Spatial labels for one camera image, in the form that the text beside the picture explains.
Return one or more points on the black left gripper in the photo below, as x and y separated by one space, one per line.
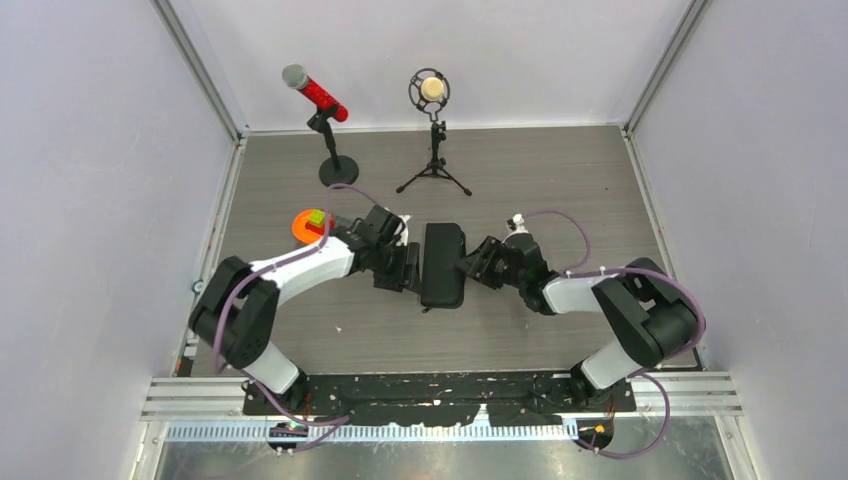
406 275

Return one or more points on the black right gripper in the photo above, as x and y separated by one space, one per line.
480 263

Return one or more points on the black tool pouch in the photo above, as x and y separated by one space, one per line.
442 283

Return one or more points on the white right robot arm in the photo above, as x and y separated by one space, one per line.
649 314

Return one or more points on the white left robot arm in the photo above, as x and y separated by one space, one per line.
236 311

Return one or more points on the red toy block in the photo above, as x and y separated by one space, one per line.
319 231

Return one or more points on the lime green toy brick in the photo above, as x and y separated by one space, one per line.
317 218

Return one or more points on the orange curved toy slide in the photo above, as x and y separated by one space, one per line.
298 228

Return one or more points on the black round-base microphone stand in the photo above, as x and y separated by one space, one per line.
336 168

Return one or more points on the black tripod microphone stand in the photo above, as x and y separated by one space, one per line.
436 166

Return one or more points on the beige condenser microphone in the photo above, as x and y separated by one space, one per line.
428 86

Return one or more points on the red handheld microphone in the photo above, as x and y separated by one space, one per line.
295 77

